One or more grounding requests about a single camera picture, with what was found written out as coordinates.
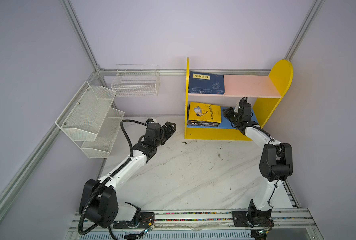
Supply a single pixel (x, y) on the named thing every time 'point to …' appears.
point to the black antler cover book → (191, 121)
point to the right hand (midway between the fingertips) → (222, 108)
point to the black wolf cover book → (203, 125)
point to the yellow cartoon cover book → (204, 112)
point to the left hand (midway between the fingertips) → (172, 128)
